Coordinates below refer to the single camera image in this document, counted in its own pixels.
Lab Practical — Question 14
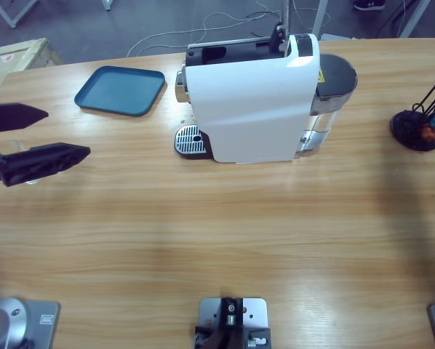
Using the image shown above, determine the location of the clear drinking glass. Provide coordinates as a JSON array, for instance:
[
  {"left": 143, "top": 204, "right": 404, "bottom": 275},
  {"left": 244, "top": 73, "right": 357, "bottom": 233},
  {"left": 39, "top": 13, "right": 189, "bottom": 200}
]
[{"left": 6, "top": 139, "right": 42, "bottom": 185}]

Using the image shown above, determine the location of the grey coffee machine lever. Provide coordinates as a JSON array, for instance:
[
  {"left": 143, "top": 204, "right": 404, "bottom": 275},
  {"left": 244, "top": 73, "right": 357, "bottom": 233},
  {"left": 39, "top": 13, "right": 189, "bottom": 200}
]
[{"left": 270, "top": 0, "right": 290, "bottom": 55}]

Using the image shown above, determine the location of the white capsule coffee machine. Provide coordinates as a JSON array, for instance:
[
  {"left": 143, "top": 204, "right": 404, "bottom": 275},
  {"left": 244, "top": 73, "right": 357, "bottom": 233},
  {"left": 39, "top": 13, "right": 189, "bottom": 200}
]
[{"left": 175, "top": 33, "right": 321, "bottom": 164}]

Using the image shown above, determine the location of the wooden crate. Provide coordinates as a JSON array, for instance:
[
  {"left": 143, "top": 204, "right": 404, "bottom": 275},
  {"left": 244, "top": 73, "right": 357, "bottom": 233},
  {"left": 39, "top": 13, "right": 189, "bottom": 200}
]
[{"left": 0, "top": 38, "right": 64, "bottom": 92}]

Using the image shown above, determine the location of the blue plastic tray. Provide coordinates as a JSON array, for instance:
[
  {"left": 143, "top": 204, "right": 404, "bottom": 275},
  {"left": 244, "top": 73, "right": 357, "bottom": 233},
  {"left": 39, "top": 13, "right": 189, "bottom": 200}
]
[{"left": 74, "top": 65, "right": 167, "bottom": 118}]

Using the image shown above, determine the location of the black drip tray metal grid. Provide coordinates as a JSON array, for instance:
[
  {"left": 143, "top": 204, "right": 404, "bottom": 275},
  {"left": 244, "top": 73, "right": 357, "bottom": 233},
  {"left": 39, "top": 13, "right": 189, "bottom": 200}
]
[{"left": 173, "top": 124, "right": 213, "bottom": 161}]

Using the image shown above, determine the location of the clear water tank black lid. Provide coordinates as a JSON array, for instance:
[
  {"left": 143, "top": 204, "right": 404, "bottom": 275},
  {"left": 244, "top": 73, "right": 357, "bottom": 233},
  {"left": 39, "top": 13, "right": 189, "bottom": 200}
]
[{"left": 299, "top": 53, "right": 359, "bottom": 157}]

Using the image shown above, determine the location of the white metal table leg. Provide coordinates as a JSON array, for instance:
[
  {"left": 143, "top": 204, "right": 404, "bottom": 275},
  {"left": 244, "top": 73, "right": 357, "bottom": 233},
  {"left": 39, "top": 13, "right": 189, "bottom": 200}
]
[
  {"left": 399, "top": 0, "right": 431, "bottom": 39},
  {"left": 314, "top": 0, "right": 330, "bottom": 37}
]

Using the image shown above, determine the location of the dark shoe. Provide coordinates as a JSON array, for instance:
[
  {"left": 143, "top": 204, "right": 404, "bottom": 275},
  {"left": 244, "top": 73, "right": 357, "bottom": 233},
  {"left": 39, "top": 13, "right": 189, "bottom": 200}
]
[{"left": 354, "top": 0, "right": 386, "bottom": 11}]

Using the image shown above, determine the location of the black capsule holder stand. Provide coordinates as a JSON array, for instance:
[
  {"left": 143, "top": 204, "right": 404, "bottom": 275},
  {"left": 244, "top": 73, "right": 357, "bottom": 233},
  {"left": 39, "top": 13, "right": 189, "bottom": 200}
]
[{"left": 390, "top": 65, "right": 435, "bottom": 152}]

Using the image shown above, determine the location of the white metal frame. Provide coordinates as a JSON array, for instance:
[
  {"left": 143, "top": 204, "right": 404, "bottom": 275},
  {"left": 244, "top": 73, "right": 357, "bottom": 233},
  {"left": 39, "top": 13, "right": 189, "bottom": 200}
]
[{"left": 0, "top": 0, "right": 40, "bottom": 29}]

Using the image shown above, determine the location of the white floor cable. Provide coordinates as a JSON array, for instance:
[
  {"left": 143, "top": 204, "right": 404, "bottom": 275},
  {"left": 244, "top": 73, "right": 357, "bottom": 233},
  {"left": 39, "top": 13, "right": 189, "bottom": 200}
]
[{"left": 125, "top": 0, "right": 324, "bottom": 59}]

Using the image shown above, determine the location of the black floor cable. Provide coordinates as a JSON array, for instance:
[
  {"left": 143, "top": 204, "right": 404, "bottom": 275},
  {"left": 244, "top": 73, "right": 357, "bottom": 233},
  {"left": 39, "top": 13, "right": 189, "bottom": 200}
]
[{"left": 246, "top": 10, "right": 281, "bottom": 37}]

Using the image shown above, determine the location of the white block with dark post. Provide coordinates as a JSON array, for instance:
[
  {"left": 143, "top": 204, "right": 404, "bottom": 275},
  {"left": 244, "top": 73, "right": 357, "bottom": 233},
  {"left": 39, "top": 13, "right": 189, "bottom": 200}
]
[{"left": 194, "top": 297, "right": 271, "bottom": 349}]

